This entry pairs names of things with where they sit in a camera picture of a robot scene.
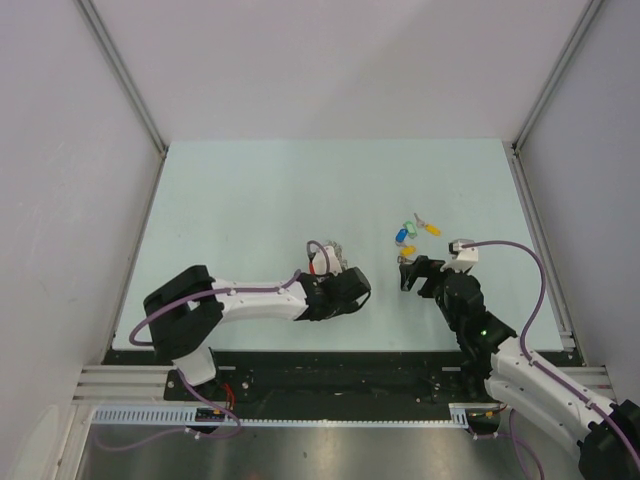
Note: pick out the aluminium corner post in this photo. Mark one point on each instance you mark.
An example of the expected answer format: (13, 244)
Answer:
(568, 52)
(116, 63)

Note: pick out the white slotted cable duct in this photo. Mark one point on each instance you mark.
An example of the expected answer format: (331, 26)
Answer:
(452, 415)

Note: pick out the aluminium left corner post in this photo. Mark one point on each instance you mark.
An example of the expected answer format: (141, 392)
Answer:
(116, 63)

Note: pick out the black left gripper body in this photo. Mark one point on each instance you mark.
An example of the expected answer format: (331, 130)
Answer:
(344, 308)

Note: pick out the black mounting base plate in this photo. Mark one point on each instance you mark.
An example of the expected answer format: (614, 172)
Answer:
(353, 385)

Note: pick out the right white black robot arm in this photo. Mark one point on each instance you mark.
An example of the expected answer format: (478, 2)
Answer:
(603, 434)

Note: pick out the blue key tag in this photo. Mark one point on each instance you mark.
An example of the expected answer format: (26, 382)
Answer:
(401, 236)

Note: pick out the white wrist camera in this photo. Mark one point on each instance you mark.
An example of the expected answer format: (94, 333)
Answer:
(463, 256)
(328, 263)

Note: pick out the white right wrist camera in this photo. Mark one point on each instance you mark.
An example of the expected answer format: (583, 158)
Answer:
(463, 256)

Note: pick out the aluminium right side rail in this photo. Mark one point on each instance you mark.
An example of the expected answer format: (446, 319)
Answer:
(553, 289)

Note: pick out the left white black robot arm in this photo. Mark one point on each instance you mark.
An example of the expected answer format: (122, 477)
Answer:
(183, 313)

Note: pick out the aluminium right corner post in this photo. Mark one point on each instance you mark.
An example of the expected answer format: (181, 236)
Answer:
(568, 52)

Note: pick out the green key tag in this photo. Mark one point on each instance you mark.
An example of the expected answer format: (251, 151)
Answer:
(411, 229)

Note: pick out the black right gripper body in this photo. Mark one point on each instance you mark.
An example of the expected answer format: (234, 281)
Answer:
(434, 286)

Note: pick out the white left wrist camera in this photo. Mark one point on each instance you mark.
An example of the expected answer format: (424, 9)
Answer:
(328, 263)

